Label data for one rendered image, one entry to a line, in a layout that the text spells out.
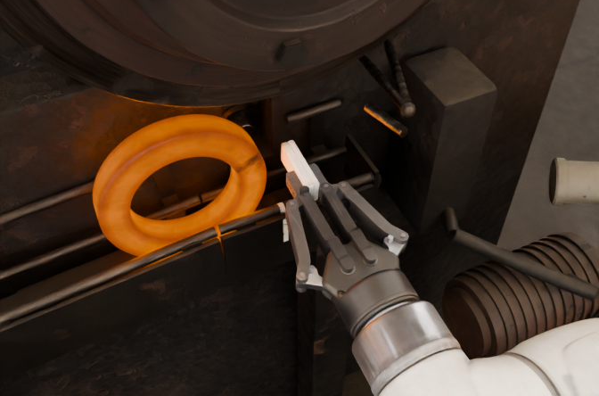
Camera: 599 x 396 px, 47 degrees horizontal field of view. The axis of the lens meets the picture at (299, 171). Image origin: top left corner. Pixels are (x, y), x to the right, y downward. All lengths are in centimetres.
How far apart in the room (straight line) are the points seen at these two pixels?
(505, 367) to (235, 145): 33
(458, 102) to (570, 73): 148
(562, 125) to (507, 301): 116
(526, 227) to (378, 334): 116
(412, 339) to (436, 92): 30
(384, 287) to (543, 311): 38
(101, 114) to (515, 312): 58
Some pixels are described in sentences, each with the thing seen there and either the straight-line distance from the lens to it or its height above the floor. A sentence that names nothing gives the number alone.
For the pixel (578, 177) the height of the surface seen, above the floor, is 69.
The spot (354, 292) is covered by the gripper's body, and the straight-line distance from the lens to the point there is 66.
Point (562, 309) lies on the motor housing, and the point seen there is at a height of 50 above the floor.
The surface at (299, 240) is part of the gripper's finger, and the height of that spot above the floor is 75.
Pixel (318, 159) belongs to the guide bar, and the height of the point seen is 70.
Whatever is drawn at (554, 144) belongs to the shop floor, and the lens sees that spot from 199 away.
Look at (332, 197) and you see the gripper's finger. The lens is 73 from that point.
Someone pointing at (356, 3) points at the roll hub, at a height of 102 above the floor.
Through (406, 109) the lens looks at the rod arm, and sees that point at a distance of 61.
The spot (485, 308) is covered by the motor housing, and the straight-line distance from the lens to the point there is 95.
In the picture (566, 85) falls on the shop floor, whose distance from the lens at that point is 221.
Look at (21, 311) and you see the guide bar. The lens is 77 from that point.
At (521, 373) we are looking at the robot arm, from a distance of 65.
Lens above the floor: 130
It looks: 46 degrees down
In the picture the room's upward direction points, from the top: straight up
